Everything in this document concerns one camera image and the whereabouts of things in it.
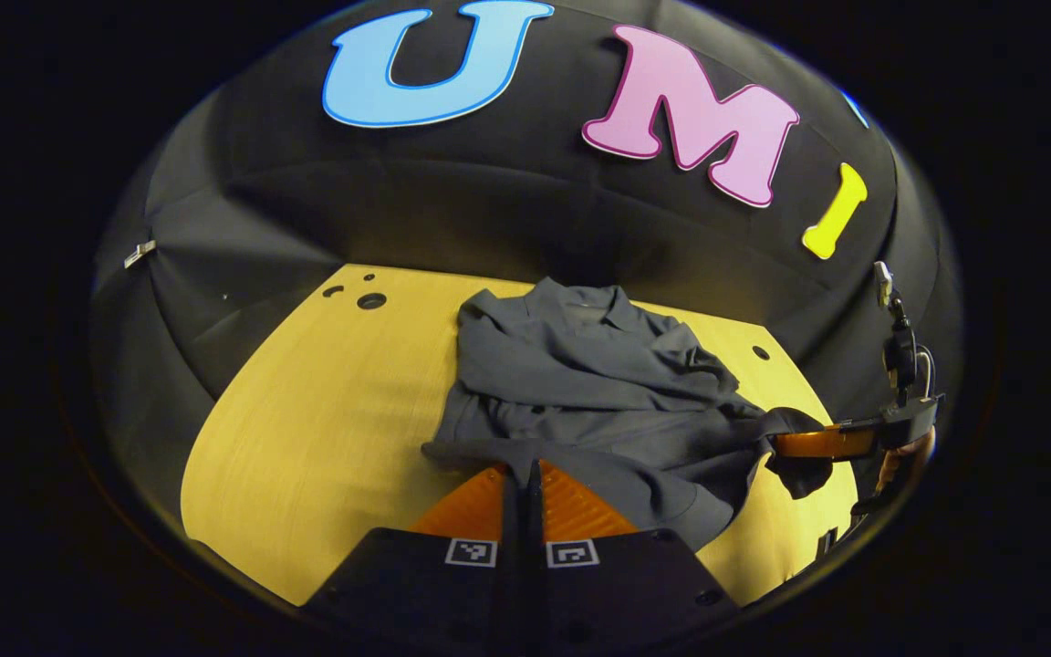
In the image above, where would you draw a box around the grey button shirt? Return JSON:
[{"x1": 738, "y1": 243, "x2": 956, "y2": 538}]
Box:
[{"x1": 421, "y1": 276, "x2": 835, "y2": 553}]

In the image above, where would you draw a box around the black backdrop cloth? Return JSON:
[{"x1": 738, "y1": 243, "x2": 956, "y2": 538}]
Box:
[{"x1": 88, "y1": 0, "x2": 964, "y2": 585}]

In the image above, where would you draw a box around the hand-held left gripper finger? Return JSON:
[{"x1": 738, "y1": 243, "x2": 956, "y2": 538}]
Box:
[
  {"x1": 525, "y1": 458, "x2": 741, "y2": 656},
  {"x1": 307, "y1": 461, "x2": 527, "y2": 656}
]

